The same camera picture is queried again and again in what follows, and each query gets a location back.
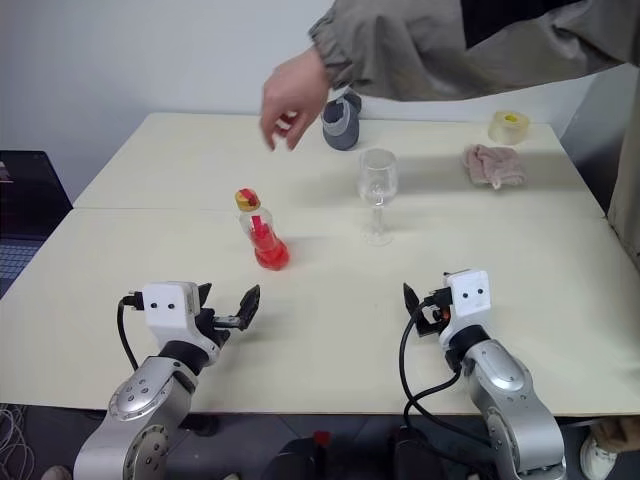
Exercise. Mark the pink crumpled cloth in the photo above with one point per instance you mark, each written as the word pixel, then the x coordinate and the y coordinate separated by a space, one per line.
pixel 495 165

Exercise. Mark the grey jacket sleeve forearm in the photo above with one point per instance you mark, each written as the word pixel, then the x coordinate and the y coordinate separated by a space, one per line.
pixel 425 50

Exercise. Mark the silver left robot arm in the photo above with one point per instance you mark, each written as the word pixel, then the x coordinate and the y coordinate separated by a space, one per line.
pixel 145 400

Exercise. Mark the bottle with red liquid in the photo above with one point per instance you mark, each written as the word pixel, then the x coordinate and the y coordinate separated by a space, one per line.
pixel 270 250

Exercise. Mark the clear wine glass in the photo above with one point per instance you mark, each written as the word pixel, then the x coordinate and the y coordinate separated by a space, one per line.
pixel 378 175

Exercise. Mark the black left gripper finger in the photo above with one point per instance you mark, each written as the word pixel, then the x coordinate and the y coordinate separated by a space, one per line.
pixel 205 297
pixel 249 307

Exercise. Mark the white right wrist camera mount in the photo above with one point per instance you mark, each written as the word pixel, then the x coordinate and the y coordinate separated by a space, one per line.
pixel 470 300

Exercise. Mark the dark rounded shape red spot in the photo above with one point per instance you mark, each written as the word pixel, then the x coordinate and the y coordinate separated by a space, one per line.
pixel 305 457

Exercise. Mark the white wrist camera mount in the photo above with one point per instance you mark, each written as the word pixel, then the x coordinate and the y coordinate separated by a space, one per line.
pixel 470 300
pixel 167 310

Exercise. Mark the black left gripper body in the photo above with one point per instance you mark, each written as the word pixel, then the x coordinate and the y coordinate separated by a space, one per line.
pixel 215 327

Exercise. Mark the white shoe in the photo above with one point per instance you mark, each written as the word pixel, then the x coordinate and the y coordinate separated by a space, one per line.
pixel 597 452

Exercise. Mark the yellow red bottle cap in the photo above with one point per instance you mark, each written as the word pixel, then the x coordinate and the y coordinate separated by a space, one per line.
pixel 247 197

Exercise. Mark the person bare hand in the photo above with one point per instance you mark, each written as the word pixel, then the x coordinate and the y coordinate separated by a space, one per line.
pixel 295 90

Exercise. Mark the grey partition panel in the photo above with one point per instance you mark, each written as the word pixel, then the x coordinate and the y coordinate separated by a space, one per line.
pixel 595 140

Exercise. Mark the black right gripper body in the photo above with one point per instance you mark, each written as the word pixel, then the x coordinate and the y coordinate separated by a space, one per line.
pixel 432 315

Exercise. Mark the translucent tape roll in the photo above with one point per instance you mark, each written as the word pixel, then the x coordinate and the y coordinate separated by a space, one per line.
pixel 509 129

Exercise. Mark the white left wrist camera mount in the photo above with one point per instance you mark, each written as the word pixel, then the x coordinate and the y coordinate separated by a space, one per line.
pixel 167 310

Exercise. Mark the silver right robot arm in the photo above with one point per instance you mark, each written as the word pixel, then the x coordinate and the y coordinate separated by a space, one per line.
pixel 505 390

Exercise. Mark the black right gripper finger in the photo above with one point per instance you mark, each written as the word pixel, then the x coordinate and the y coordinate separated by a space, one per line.
pixel 411 300

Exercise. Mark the black laptop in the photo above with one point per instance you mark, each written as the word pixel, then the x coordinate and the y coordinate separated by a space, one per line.
pixel 30 210

